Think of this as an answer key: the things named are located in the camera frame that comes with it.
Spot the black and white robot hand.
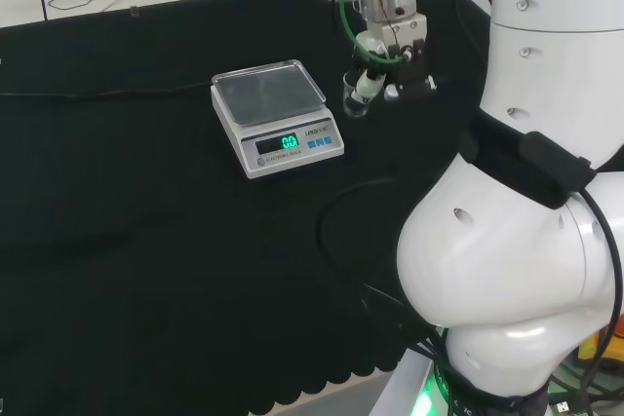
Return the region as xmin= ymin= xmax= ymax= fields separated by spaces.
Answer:
xmin=350 ymin=13 xmax=438 ymax=106

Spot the small clear glass beaker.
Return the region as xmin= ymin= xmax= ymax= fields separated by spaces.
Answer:
xmin=341 ymin=70 xmax=374 ymax=119

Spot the white electronic balance steel pan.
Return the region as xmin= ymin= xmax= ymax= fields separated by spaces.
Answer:
xmin=210 ymin=58 xmax=346 ymax=181

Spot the black bench cloth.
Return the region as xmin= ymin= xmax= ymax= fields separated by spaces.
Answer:
xmin=0 ymin=0 xmax=494 ymax=415

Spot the yellow stop button box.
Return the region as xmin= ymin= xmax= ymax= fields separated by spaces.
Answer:
xmin=577 ymin=321 xmax=624 ymax=369

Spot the green robot cable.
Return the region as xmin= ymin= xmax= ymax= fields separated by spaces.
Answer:
xmin=335 ymin=0 xmax=407 ymax=67

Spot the black looped cable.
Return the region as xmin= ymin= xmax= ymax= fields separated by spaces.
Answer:
xmin=315 ymin=175 xmax=452 ymax=373

